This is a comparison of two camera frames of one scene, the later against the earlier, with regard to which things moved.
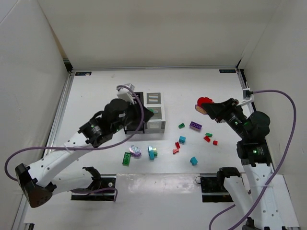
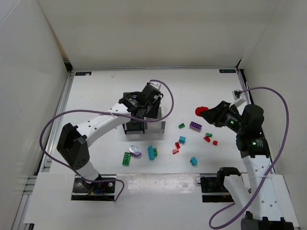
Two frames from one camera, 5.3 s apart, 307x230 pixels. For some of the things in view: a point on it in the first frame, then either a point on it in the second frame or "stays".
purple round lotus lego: (135, 150) stays
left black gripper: (134, 114) → (154, 110)
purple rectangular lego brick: (195, 126) stays
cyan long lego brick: (150, 151) stays
